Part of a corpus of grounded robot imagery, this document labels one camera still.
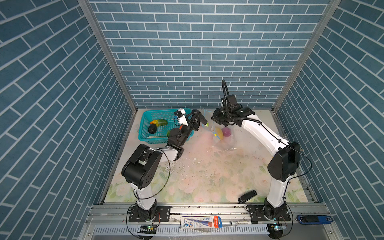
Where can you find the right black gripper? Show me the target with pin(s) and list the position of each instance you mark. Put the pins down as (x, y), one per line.
(215, 117)

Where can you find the purple toy onion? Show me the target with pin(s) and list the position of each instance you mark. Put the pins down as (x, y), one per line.
(227, 131)

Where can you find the aluminium mounting rail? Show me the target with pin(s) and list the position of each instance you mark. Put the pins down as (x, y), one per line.
(240, 222)

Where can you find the teal plastic basket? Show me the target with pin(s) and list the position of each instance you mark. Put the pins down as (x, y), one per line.
(168, 122)

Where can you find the blue black handheld tool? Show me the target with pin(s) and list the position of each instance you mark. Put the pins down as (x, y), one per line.
(314, 220)

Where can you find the green yellow toy corn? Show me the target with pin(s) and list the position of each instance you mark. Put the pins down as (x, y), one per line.
(159, 122)

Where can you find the red white blue package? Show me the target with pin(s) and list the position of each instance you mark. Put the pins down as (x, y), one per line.
(203, 222)

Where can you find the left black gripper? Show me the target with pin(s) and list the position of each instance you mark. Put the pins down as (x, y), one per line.
(191, 125)

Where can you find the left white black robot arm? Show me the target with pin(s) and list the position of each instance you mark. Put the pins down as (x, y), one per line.
(142, 165)

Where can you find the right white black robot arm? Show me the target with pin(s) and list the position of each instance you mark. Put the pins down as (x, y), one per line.
(285, 155)

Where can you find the clear zip top bag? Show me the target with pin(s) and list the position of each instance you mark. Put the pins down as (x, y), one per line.
(227, 143)

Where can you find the dark toy avocado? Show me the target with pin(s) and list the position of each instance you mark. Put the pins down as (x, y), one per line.
(152, 128)

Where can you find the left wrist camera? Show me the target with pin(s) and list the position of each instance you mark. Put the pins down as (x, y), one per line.
(181, 118)

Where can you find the black remote control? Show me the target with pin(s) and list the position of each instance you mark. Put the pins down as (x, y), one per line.
(247, 196)

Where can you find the yellow toy lemon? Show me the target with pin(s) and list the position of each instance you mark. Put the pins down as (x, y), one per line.
(219, 133)

